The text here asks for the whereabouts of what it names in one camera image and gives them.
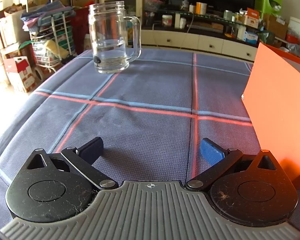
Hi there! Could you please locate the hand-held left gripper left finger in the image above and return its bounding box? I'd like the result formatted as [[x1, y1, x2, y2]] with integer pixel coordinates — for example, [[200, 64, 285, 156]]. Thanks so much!
[[26, 137, 118, 190]]

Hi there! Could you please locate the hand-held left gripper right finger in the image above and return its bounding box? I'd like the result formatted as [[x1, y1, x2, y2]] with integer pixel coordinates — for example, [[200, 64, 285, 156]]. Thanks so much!
[[185, 138, 283, 191]]

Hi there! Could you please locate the orange box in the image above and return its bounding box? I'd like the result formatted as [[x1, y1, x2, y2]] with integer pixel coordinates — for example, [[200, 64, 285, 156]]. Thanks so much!
[[241, 42, 300, 188]]

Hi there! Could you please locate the blue checkered tablecloth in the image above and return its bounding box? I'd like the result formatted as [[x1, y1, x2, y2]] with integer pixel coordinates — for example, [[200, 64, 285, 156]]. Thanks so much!
[[0, 49, 300, 230]]

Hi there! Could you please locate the red and white cardboard box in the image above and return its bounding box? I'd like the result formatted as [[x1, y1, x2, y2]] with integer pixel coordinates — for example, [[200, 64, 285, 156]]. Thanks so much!
[[4, 56, 37, 93]]

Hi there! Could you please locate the cream drawer cabinet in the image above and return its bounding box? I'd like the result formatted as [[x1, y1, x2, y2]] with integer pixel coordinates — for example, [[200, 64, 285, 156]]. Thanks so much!
[[140, 29, 259, 62]]

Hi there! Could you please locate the blue and white carton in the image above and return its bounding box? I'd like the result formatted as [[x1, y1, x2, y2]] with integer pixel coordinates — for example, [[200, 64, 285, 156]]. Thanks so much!
[[243, 31, 259, 43]]

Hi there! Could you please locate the glass shelf of television stand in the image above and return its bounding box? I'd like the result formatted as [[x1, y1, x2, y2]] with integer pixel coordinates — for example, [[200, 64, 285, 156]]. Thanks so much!
[[144, 9, 260, 34]]

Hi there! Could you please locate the orange and white carton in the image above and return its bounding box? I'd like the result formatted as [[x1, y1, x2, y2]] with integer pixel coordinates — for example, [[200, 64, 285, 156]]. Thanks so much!
[[244, 8, 261, 28]]

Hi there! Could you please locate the brown cardboard box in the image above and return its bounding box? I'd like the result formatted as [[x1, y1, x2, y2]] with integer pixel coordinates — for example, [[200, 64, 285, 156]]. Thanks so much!
[[267, 14, 289, 40], [0, 9, 32, 48]]

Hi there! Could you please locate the orange and white canister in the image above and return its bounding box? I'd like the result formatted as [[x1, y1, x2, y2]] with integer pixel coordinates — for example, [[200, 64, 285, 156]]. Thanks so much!
[[195, 2, 207, 15]]

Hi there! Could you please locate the white glass-door cabinet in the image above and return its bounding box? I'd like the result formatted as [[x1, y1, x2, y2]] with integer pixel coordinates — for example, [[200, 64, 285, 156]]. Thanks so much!
[[99, 0, 146, 19]]

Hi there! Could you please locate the clear glass handled jar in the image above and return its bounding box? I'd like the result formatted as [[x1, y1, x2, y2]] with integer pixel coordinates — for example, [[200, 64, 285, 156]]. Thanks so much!
[[87, 1, 142, 75]]

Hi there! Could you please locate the wire shopping trolley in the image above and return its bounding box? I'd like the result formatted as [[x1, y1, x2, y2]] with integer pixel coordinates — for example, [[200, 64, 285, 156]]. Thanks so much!
[[20, 0, 77, 73]]

